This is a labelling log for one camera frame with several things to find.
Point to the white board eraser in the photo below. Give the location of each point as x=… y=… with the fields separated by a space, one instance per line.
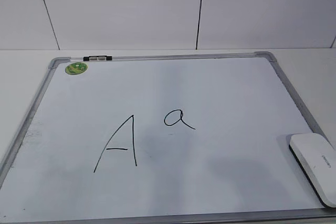
x=316 y=156

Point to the round green magnet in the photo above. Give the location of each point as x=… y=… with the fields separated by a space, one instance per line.
x=76 y=68

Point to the white board with grey frame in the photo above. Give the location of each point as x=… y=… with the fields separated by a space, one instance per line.
x=161 y=139

